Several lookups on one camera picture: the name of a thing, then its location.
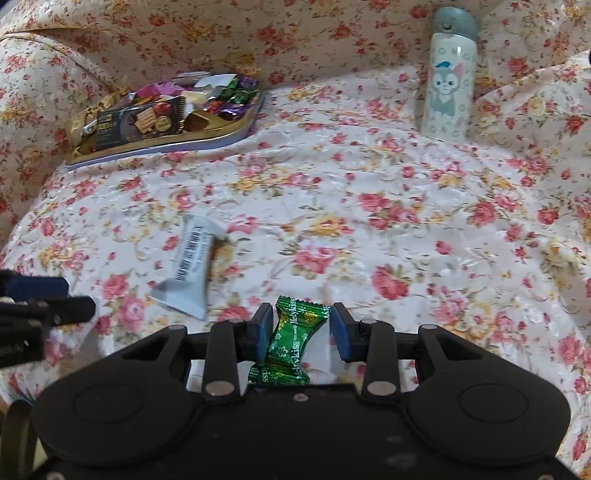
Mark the pile of assorted wrapped snacks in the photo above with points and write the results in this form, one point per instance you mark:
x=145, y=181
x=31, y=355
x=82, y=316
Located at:
x=138, y=120

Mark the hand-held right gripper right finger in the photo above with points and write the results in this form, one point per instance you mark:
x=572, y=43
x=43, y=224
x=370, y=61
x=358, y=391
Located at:
x=339, y=334

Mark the white cat print water bottle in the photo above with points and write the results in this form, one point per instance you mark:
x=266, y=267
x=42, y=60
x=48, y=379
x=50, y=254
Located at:
x=448, y=92

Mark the white wafer bar packet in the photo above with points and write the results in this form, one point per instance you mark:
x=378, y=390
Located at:
x=189, y=263

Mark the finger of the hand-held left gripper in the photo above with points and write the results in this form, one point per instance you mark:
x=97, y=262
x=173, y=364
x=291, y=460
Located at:
x=44, y=287
x=69, y=310

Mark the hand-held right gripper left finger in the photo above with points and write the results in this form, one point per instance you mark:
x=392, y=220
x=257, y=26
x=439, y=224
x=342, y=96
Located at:
x=264, y=332

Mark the shiny green clover candy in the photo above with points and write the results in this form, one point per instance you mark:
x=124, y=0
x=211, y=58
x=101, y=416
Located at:
x=291, y=341

